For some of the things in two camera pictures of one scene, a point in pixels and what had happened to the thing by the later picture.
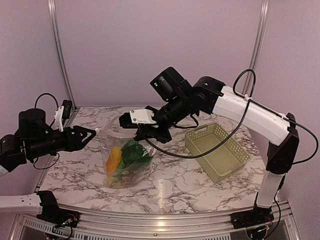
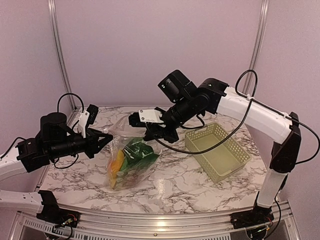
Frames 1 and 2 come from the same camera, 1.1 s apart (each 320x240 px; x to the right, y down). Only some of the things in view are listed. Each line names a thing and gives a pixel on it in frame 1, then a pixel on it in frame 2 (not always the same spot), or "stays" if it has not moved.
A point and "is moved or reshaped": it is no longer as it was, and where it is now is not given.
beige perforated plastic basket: [222, 161] stays
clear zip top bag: [128, 162] is moved or reshaped
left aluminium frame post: [52, 17] stays
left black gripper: [77, 143] → [93, 145]
